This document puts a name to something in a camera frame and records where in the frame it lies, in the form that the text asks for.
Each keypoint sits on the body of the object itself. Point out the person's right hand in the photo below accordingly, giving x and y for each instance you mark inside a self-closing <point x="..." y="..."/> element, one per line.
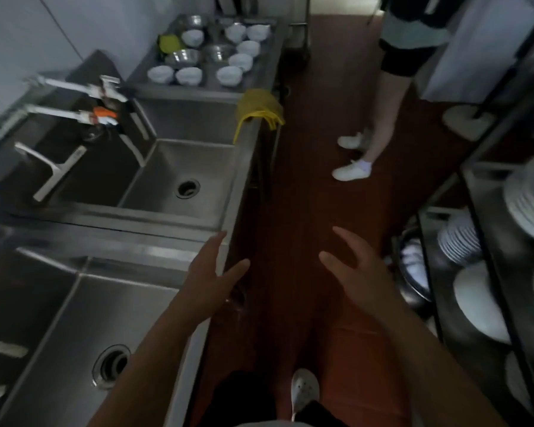
<point x="368" y="284"/>

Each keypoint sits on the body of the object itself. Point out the person's left hand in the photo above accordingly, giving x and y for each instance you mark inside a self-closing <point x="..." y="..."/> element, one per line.
<point x="204" y="291"/>

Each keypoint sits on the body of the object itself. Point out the person's right thumb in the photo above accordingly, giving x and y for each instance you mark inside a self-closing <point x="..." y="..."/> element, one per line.
<point x="334" y="265"/>

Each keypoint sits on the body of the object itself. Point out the person's left thumb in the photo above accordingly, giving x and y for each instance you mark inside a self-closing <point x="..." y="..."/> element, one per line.
<point x="235" y="273"/>

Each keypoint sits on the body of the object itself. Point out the person's left forearm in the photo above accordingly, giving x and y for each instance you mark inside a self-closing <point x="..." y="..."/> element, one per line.
<point x="155" y="373"/>

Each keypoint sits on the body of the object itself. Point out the person's right forearm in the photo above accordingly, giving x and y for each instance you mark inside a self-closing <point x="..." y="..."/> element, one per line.
<point x="431" y="369"/>

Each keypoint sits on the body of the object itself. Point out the steel basin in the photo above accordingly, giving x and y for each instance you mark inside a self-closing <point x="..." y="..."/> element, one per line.
<point x="411" y="271"/>

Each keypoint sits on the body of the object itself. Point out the person's white shoe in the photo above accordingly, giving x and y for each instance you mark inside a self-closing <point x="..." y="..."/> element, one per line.
<point x="351" y="171"/>
<point x="351" y="141"/>
<point x="304" y="389"/>

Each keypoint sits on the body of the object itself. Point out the round sink drain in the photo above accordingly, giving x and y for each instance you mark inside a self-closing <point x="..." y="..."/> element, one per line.
<point x="110" y="366"/>
<point x="187" y="188"/>

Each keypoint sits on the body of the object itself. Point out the stainless steel double sink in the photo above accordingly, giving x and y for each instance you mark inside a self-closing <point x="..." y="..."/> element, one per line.
<point x="173" y="173"/>

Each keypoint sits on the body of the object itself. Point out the stack of small white plates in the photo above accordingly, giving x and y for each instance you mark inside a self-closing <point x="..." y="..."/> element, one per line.
<point x="458" y="237"/>

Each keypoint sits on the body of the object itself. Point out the person's black trousers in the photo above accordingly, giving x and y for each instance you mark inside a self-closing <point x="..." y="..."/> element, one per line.
<point x="244" y="402"/>

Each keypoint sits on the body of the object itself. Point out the large white plate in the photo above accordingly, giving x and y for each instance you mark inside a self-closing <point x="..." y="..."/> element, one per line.
<point x="478" y="302"/>

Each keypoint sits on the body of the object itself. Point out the black metal rack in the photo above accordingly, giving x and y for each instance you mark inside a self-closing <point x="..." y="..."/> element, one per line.
<point x="494" y="280"/>

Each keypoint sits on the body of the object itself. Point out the yellow cloth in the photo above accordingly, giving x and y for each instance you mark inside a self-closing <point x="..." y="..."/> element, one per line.
<point x="258" y="106"/>

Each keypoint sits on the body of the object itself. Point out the stainless steel single sink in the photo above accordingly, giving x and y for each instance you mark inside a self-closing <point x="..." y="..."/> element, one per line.
<point x="66" y="320"/>

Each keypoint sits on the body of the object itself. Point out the stainless steel counter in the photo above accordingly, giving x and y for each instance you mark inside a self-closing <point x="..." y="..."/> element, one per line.
<point x="213" y="86"/>

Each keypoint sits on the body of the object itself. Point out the white round stand base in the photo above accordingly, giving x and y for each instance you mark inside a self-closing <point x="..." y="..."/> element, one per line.
<point x="466" y="123"/>

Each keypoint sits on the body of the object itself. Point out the group of white bowls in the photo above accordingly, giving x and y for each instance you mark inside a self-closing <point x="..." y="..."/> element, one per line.
<point x="229" y="76"/>

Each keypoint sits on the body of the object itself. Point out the stack of large white plates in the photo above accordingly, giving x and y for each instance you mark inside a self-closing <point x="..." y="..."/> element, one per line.
<point x="529" y="200"/>

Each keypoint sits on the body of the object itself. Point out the white angled faucet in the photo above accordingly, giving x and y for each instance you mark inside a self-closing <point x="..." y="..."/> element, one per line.
<point x="53" y="171"/>

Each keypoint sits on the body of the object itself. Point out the steel bowl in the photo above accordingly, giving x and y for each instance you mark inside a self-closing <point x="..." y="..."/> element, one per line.
<point x="218" y="52"/>
<point x="184" y="57"/>
<point x="196" y="21"/>

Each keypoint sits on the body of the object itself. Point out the small yellow sponge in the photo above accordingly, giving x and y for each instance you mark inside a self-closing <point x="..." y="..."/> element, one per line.
<point x="169" y="43"/>

